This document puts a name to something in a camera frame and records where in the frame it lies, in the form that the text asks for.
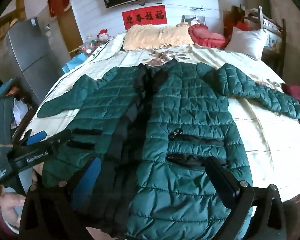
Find pile of small toys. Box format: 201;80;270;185
81;36;98;54

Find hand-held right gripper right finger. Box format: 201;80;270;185
204;156;285;240

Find red wall banner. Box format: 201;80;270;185
122;5;167;30

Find thin wall cable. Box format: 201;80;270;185
165;4;219;12

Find red heart-shaped cushion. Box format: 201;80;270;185
188;23;228;49

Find framed photo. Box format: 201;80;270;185
181;15;206;27

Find red clothes on rack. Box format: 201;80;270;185
224;20;248;38

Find white plastic bag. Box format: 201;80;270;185
11;97;28;128

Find plush toy with red hat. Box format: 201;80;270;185
96;29;113;44

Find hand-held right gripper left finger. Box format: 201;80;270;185
20;156;103;240

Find grey refrigerator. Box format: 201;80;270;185
6;17;65;100

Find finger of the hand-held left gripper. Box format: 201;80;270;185
14;129;73;173
22;129;47;146

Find person's left hand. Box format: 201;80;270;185
0;192;28;233

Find white pillow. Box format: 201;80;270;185
225;27;268;60

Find yellow frilled pillow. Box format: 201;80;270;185
122;23;194;51

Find bed with floral sheet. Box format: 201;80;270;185
17;30;300;240

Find blue bag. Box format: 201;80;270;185
62;52;88;72

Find green quilted puffer jacket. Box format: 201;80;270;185
37;59;300;240

